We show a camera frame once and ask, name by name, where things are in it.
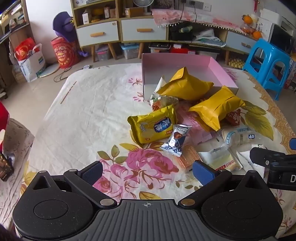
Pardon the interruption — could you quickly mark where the glass jar of small oranges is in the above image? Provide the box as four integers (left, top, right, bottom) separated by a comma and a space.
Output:
240, 23, 256, 35

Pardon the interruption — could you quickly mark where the round white floor base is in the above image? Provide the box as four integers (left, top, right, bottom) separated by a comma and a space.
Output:
38, 62, 61, 78

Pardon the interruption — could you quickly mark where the pink snack packet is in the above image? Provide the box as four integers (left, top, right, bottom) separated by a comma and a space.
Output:
177, 101, 219, 145

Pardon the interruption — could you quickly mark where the plain yellow snack packet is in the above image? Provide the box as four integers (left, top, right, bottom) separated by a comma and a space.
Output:
188, 85, 246, 131
157, 67, 214, 101

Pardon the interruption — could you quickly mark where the small brown box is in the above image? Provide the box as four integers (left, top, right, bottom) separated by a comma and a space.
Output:
103, 6, 116, 19

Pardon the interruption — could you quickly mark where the small clear storage box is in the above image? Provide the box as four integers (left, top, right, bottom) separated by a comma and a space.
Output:
95, 45, 112, 61

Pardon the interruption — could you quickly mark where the red snack packet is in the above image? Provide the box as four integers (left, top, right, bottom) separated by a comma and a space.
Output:
225, 109, 242, 127

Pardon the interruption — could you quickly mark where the wall socket panel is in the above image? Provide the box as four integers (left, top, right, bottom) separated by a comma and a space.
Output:
180, 0, 212, 12

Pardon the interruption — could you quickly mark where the clear plastic bin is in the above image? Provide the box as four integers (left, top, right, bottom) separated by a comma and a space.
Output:
191, 49, 220, 61

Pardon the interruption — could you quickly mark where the orange wafer packet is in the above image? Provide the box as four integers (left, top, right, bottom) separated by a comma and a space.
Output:
178, 144, 200, 169

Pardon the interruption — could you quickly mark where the pile of papers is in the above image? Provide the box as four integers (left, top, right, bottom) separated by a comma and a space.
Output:
191, 28, 226, 47

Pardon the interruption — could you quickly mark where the dark wooden bookcase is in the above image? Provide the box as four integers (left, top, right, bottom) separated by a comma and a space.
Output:
0, 0, 34, 98

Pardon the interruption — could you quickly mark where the yellow packet with blue label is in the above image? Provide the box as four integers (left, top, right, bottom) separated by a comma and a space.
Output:
127, 104, 178, 144

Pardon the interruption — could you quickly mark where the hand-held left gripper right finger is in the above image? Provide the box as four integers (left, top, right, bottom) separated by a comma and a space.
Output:
178, 160, 270, 208

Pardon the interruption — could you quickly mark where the red cardboard box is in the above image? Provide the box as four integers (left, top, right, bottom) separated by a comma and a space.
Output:
170, 44, 193, 55

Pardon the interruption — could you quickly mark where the wide white drawer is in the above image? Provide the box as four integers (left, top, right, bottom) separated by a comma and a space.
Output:
121, 18, 167, 42

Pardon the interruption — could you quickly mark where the pink floral cloth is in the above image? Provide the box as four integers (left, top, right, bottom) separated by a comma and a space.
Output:
151, 9, 242, 30

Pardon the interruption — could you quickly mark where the tall wooden shelf cabinet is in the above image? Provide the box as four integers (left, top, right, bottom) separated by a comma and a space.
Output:
70, 0, 122, 63

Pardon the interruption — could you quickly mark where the grey patterned cloth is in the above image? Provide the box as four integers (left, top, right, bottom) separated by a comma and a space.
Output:
0, 118, 36, 183

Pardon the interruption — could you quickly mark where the clear storage box blue lid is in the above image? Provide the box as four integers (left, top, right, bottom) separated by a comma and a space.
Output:
121, 43, 140, 60

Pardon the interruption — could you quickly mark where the low wooden cabinet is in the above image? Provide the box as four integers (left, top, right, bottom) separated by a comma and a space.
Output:
118, 0, 258, 66

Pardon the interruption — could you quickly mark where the black bag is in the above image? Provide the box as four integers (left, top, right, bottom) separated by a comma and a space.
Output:
169, 22, 194, 42

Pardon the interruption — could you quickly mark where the white snack packet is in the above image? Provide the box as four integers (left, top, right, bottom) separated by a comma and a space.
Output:
157, 76, 167, 93

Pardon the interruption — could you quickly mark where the dark brown box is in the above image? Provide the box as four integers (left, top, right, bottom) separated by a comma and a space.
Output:
0, 153, 15, 181

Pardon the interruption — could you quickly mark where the black microwave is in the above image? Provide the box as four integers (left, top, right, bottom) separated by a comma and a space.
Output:
268, 23, 295, 55

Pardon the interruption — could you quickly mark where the small white drawer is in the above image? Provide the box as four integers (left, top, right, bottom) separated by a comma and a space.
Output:
225, 30, 257, 54

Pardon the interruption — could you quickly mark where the pink cardboard box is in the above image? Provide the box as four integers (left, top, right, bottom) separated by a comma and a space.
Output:
141, 53, 239, 101

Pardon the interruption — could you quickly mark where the white packet with cracker print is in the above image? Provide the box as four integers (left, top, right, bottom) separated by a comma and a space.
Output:
150, 92, 179, 112

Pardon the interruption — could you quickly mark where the brown cardboard box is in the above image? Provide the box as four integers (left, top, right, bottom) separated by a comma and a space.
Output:
124, 7, 144, 17

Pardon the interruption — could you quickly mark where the white desk fan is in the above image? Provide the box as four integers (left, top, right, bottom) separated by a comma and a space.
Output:
132, 0, 151, 8

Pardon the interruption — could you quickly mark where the translucent white packet blue print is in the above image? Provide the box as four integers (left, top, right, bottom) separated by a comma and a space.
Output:
221, 126, 264, 149

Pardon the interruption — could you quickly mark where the red printed bag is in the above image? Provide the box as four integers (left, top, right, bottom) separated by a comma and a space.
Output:
51, 36, 81, 69

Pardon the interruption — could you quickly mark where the white drawer with keyhole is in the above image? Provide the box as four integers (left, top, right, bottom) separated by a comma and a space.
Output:
76, 21, 119, 48

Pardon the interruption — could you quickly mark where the purple plush toy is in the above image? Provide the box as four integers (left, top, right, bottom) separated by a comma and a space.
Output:
52, 11, 89, 58

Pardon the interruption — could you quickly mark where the red gift bag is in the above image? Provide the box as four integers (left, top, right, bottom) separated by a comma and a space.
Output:
14, 38, 37, 61

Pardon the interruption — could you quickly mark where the small white blue chocolate packet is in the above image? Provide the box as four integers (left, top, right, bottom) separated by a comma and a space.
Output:
159, 124, 193, 157

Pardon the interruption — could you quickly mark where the blue plastic stool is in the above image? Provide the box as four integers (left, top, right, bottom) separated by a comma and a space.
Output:
242, 38, 294, 101

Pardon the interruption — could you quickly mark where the yellow egg tray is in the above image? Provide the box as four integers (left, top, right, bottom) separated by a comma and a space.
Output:
228, 58, 246, 70

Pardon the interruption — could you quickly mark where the white paper bag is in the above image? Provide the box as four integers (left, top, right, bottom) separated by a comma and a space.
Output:
17, 44, 47, 83

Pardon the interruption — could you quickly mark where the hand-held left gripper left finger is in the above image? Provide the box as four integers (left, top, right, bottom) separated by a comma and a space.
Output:
30, 161, 118, 209

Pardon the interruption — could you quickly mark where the black flat device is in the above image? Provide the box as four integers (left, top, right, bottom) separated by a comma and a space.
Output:
148, 42, 172, 54

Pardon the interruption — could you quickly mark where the red object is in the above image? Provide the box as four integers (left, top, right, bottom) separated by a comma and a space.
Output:
0, 101, 10, 151

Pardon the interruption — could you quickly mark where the thin brown stick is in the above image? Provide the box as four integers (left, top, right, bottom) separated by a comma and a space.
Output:
60, 81, 77, 104

